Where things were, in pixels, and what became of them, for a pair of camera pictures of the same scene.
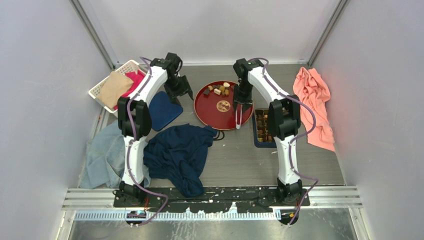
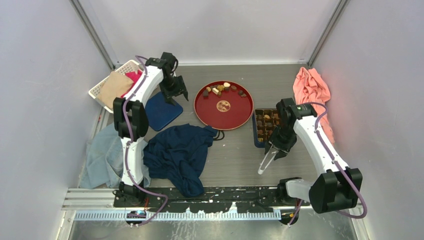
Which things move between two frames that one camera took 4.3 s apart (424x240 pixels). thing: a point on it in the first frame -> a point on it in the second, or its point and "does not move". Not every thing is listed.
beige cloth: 115,86 does not move
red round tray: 214,107 does not move
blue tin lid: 162,111 does not move
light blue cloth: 104,164 does not move
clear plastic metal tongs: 238,126 -> 260,170
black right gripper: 240,100 -> 284,148
